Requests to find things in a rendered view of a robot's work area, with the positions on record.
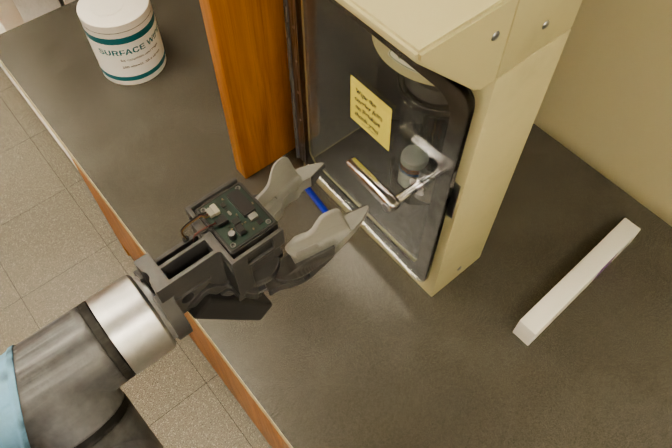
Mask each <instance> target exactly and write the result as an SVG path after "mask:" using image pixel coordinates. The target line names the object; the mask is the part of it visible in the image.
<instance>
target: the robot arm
mask: <svg viewBox="0 0 672 448"><path fill-rule="evenodd" d="M324 168H325V163H323V162H319V163H314V164H310V165H306V166H303V167H301V168H298V169H296V170H295V168H294V167H293V165H292V163H291V162H290V160H289V159H288V158H287V157H281V158H279V159H278V160H277V161H276V162H275V163H274V164H273V166H272V168H271V172H270V176H269V179H268V183H267V185H266V186H265V188H264V189H263V190H262V191H261V192H260V193H259V194H255V195H252V194H251V193H250V192H249V190H248V189H247V188H246V187H245V186H244V185H243V184H242V183H241V182H238V181H237V179H236V177H234V178H233V179H231V180H229V181H228V182H226V183H225V184H223V185H221V186H220V187H218V188H217V189H215V190H213V191H212V192H210V193H209V194H207V195H206V196H204V197H202V198H201V199H199V200H198V201H196V202H194V203H193V204H191V205H190V206H188V207H186V208H185V210H186V213H187V216H188V218H189V222H187V223H186V224H185V225H184V226H183V227H182V228H181V234H182V236H183V238H182V240H183V241H182V242H180V243H179V244H177V245H176V246H174V247H173V248H171V249H170V250H168V251H167V252H165V253H164V254H162V255H160V256H159V257H157V258H156V259H153V258H152V257H151V255H150V254H149V253H146V254H144V255H143V256H141V257H140V258H138V259H137V260H135V261H134V264H135V266H136V267H137V270H135V271H134V272H133V273H134V275H135V277H134V278H132V277H131V276H130V275H124V276H122V277H121V278H119V279H118V280H116V281H115V282H113V283H112V284H110V285H109V286H107V287H105V288H102V289H100V290H99V291H98V293H96V294H95V295H93V296H91V297H90V298H88V299H87V300H86V302H85V301H83V302H82V303H80V304H79V305H78V306H76V307H74V308H73V309H71V310H70V311H68V312H66V313H65V314H63V315H62V316H60V317H59V318H57V319H56V320H54V321H52V322H51V323H49V324H48V325H46V326H45V327H43V328H42V329H40V330H38V331H37V332H35V333H34V334H32V335H31V336H29V337H28V338H26V339H24V340H23V341H21V342H20V343H18V344H17V345H15V346H14V345H11V346H10V347H8V348H7V350H6V352H5V353H3V354H2V355H0V448H164V447H163V446H162V444H161V443H160V441H159V440H158V439H157V437H156V436H155V434H154V433H153V432H152V430H151V429H150V427H149V426H148V425H147V423H146V422H145V420H144V419H143V418H142V416H141V415H140V414H139V412H138V411H137V409H136V408H135V407H134V405H133V404H132V402H131V401H130V400H129V398H128V397H127V396H126V394H125V393H124V392H123V391H122V390H121V389H120V387H121V386H122V385H123V384H125V383H126V382H128V381H129V380H130V379H131V378H133V377H134V376H135V375H136V374H137V375H138V374H139V373H141V372H142V371H143V370H145V369H146V368H147V367H149V366H150V365H152V364H153V363H154V362H156V361H157V360H159V359H160V358H161V357H163V356H164V355H166V354H167V353H168V352H170V351H171V350H172V349H174V348H175V347H176V341H175V339H176V338H177V337H178V339H179V340H181V339H183V338H184V337H186V336H187V335H188V334H190V333H191V332H193V329H192V327H191V325H190V323H189V322H188V320H187V318H186V317H185V315H184V313H186V312H187V311H188V312H189V313H190V314H191V315H192V317H193V318H194V319H217V320H255V321H259V320H261V319H262V318H263V317H264V315H265V314H266V313H267V312H268V311H269V309H270V308H271V307H272V302H271V301H270V300H269V299H268V298H267V297H266V296H265V294H264V293H263V292H265V291H267V290H268V293H269V295H271V296H272V295H273V294H275V293H276V292H278V291H281V290H284V289H289V288H293V287H296V286H298V285H300V284H302V283H304V282H306V281H308V280H309V279H310V278H312V277H313V276H314V275H315V274H316V273H317V272H318V271H319V270H320V269H321V268H322V267H323V266H324V265H326V264H327V263H328V262H329V261H330V260H331V259H332V258H333V257H334V255H335V253H336V252H337V251H338V250H340V249H341V248H342V247H343V246H344V244H345V243H346V242H347V241H348V240H349V239H350V238H351V237H352V236H353V234H354V233H355V232H356V231H357V230H358V228H359V227H360V225H361V224H362V222H363V221H364V219H365V217H366V215H367V213H368V211H369V207H368V205H367V204H365V205H363V206H361V207H358V208H356V209H354V210H351V211H349V212H347V214H346V215H345V216H343V214H342V213H341V211H340V209H337V208H335V209H331V210H329V211H327V212H325V213H323V214H322V215H320V216H319V217H318V219H317V220H316V222H315V223H314V225H313V227H312V228H311V229H310V230H309V231H307V232H304V233H301V234H299V235H296V236H294V237H293V238H292V240H291V241H289V242H288V243H287V245H286V246H285V250H286V252H287V253H288V255H286V256H285V257H283V249H282V248H281V245H283V244H284V243H285V239H284V231H283V229H282V227H280V228H278V221H279V220H280V218H281V217H282V216H283V211H284V209H285V207H286V206H287V205H288V204H289V203H291V202H292V201H294V200H297V199H298V198H299V196H300V194H301V193H302V192H303V191H304V190H305V189H306V188H309V187H311V186H312V187H313V186H314V185H315V183H316V181H317V180H318V178H319V176H320V175H321V173H322V172H323V170H324ZM225 189H226V190H225ZM223 190H225V191H223ZM222 191H223V192H222ZM220 192H221V193H220ZM218 193H220V194H218ZM217 194H218V195H217ZM215 195H217V196H215ZM214 196H215V197H214ZM212 197H214V198H212ZM211 198H212V199H211ZM209 199H210V200H209ZM207 200H209V201H207ZM206 201H207V202H206ZM204 202H206V203H204ZM203 203H204V204H203ZM202 204H203V205H202ZM190 224H191V226H192V229H193V232H194V234H193V235H191V236H190V237H189V236H184V234H183V231H184V229H185V228H187V227H188V226H189V225H190ZM282 257H283V258H282ZM280 258H282V259H281V263H280V260H279V259H280ZM135 373H136V374H135Z"/></svg>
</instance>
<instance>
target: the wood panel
mask: <svg viewBox="0 0 672 448"><path fill-rule="evenodd" d="M199 2H200V7H201V11H202V16H203V20H204V25H205V29H206V34H207V38H208V43H209V47H210V52H211V56H212V61H213V65H214V70H215V74H216V79H217V83H218V88H219V92H220V97H221V101H222V106H223V110H224V115H225V119H226V124H227V128H228V133H229V137H230V142H231V146H232V151H233V155H234V160H235V164H236V169H237V170H238V171H239V172H240V173H241V174H242V175H243V176H244V177H245V179H247V178H248V177H250V176H252V175H253V174H255V173H256V172H258V171H259V170H261V169H263V168H264V167H266V166H267V165H269V164H271V163H272V162H274V161H275V160H277V159H278V158H280V157H282V156H283V155H285V154H286V153H288V152H289V151H291V150H293V149H294V148H295V138H294V126H293V114H292V103H291V91H290V80H289V68H288V57H287V45H286V34H285V22H284V11H283V0H199Z"/></svg>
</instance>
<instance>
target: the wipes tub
mask: <svg viewBox="0 0 672 448"><path fill-rule="evenodd" d="M76 11H77V15H78V17H79V19H80V22H81V24H82V27H83V29H84V31H85V33H86V36H87V38H88V40H89V43H90V45H91V47H92V49H93V52H94V54H95V56H96V59H97V61H98V63H99V65H100V68H101V70H102V71H103V73H104V75H105V77H106V78H107V79H109V80H110V81H112V82H114V83H117V84H121V85H137V84H141V83H144V82H147V81H149V80H151V79H153V78H154V77H156V76H157V75H158V74H159V73H160V72H161V71H162V70H163V68H164V66H165V64H166V54H165V49H164V46H163V42H162V39H161V36H160V32H159V29H158V25H157V22H156V19H155V15H154V12H153V8H152V6H151V2H150V0H79V1H78V3H77V7H76Z"/></svg>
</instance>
